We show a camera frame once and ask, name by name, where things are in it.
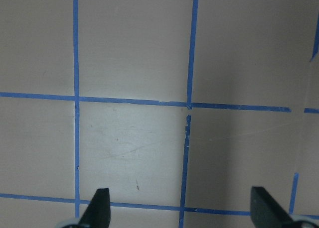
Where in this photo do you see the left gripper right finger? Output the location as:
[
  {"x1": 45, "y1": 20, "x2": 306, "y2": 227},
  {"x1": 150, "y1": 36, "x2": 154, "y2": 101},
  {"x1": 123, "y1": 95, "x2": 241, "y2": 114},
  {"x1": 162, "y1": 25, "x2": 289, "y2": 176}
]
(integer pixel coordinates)
[{"x1": 250, "y1": 186, "x2": 299, "y2": 228}]

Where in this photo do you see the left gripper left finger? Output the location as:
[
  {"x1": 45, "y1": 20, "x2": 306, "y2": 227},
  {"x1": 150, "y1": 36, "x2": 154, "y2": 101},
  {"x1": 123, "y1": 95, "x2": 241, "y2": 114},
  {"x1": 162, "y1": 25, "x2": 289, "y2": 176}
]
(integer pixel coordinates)
[{"x1": 77, "y1": 188, "x2": 111, "y2": 228}]

